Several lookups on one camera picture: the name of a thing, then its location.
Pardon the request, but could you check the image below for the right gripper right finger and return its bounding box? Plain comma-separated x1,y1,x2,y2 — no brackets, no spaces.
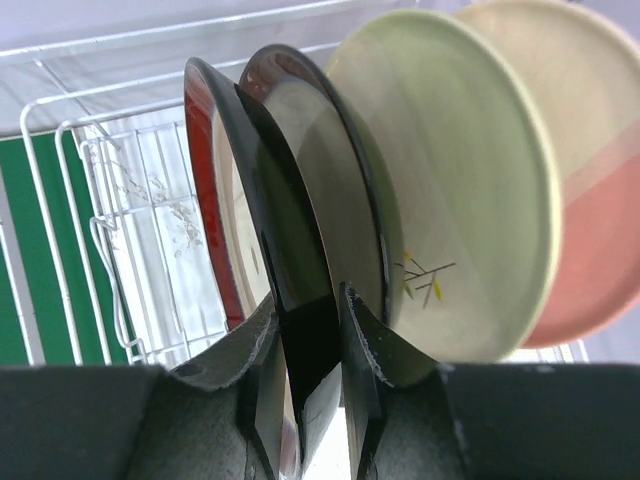
339,283,470,479

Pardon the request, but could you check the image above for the red rimmed cream plate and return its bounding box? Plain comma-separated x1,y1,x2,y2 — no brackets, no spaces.
184,57,341,469

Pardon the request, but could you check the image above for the pink and cream plate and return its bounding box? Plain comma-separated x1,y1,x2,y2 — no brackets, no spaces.
457,1,639,348

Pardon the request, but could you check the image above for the dark rimmed beige plate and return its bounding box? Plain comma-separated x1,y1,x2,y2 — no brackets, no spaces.
240,44,403,326

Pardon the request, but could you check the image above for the pale green plate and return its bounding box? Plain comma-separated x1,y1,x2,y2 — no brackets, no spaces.
327,9,562,363

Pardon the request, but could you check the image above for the white wire dish rack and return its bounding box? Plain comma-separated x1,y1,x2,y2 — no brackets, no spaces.
0,0,591,369

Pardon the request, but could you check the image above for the green ring binder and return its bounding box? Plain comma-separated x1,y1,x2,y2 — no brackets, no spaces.
0,132,136,366

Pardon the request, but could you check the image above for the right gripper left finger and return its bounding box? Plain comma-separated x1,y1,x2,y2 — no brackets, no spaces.
127,296,280,479

